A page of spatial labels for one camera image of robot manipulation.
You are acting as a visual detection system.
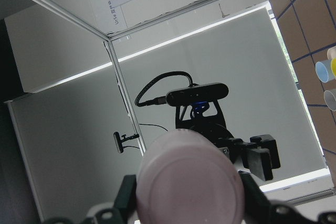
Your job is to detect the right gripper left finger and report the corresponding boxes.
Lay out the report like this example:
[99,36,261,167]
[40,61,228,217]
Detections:
[41,174,139,224]

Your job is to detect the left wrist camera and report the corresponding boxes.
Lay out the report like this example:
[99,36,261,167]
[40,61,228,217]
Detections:
[166,82,229,106]

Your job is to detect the black overhead camera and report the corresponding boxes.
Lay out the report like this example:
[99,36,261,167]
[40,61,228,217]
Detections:
[113,132,139,153]

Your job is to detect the grey plastic cup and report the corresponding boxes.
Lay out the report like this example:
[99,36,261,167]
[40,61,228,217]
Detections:
[323,89,336,111]

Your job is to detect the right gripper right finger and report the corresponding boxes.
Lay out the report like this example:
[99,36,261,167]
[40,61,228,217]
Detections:
[238,171,335,223]

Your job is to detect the yellow plastic cup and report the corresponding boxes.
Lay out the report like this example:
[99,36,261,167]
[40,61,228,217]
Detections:
[330,58,336,78]

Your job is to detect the blue cup tray corner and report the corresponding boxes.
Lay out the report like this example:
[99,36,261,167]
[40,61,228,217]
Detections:
[315,59,335,83]

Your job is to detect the cream white plastic cup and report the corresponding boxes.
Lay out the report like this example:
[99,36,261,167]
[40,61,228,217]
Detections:
[327,46,336,60]

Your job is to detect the pink plastic cup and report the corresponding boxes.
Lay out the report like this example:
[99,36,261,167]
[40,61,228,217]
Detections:
[136,130,245,223]

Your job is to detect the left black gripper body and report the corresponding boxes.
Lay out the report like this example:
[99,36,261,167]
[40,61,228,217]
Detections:
[175,102,236,161]

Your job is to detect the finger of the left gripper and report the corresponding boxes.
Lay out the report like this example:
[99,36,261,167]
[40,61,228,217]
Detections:
[240,134,280,181]

